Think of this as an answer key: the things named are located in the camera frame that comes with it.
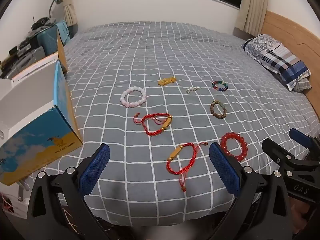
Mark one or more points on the teal towel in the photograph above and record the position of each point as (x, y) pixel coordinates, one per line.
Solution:
(62, 31)

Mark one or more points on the grey pillow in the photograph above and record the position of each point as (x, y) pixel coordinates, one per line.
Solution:
(303, 83)

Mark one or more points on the grey checked bed sheet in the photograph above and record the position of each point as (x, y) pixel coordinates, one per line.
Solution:
(175, 50)

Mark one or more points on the beige curtain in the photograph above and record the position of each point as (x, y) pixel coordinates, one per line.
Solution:
(70, 5)
(252, 2)

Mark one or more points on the wooden headboard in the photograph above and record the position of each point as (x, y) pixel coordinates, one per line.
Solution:
(282, 27)

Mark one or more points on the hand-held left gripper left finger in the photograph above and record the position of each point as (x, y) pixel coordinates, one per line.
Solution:
(96, 167)

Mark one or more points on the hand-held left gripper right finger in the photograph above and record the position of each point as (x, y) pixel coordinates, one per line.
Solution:
(225, 170)

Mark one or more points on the blue and yellow cardboard box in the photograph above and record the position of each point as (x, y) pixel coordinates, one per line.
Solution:
(37, 135)

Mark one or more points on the grey suitcase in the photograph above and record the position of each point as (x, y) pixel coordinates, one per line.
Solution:
(27, 57)

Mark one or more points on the dark clothes pile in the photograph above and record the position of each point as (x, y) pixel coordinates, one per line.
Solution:
(42, 22)

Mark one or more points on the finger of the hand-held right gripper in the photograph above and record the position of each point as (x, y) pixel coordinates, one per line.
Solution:
(275, 150)
(300, 137)

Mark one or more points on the blue patterned plaid pillow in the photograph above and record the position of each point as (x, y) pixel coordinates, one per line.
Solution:
(275, 55)

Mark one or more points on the teal suitcase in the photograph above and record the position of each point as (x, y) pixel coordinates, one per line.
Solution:
(47, 38)

